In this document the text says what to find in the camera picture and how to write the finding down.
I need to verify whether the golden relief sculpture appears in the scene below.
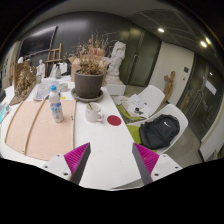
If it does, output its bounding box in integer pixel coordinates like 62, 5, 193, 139
9, 59, 38, 106

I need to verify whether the large white plaster statue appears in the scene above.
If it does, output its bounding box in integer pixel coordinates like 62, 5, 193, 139
105, 40, 127, 86

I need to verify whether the blue-capped white drink bottle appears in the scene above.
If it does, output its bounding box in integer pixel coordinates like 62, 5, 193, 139
48, 84, 64, 124

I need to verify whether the wooden figure sculpture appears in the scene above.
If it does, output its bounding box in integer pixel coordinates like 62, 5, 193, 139
162, 70, 176, 103

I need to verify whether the grey plant pot saucer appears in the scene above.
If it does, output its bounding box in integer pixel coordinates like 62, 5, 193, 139
70, 87, 104, 103

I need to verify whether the white statue pedestal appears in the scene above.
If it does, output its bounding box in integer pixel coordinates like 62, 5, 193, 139
105, 83, 127, 97

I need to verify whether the black backpack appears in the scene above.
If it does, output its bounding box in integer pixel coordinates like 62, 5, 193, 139
138, 114, 181, 150

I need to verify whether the pale wooden board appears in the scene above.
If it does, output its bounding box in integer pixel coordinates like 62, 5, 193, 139
4, 99, 77, 162

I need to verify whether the white ceramic mug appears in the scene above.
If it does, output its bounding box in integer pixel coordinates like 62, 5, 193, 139
84, 102, 104, 123

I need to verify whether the stack of papers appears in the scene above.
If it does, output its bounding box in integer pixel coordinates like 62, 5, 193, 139
113, 93, 153, 118

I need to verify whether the cardboard box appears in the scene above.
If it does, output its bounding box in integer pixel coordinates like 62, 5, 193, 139
67, 54, 108, 83

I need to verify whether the colourful printed packet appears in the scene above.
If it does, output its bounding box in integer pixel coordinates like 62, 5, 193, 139
0, 101, 11, 124

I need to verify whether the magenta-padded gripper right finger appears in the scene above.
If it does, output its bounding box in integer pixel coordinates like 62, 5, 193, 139
132, 142, 183, 186

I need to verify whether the wooden easel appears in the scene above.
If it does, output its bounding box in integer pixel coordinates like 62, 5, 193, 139
44, 42, 64, 78

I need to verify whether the dark wall screen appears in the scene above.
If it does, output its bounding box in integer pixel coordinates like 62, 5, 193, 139
19, 25, 58, 58

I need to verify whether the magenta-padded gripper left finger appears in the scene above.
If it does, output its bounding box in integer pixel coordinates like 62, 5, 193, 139
41, 142, 92, 185

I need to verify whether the grey pot with dried plant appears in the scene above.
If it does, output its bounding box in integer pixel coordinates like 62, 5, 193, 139
64, 31, 116, 99

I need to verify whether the white plastic chair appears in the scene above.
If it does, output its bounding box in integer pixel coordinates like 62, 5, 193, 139
49, 62, 69, 78
113, 84, 166, 123
128, 103, 189, 155

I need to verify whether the clear plastic model sheet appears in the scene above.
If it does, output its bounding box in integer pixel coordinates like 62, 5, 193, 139
32, 78, 61, 102

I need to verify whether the flat round red coaster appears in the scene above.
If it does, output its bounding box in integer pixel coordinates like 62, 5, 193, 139
106, 114, 123, 127

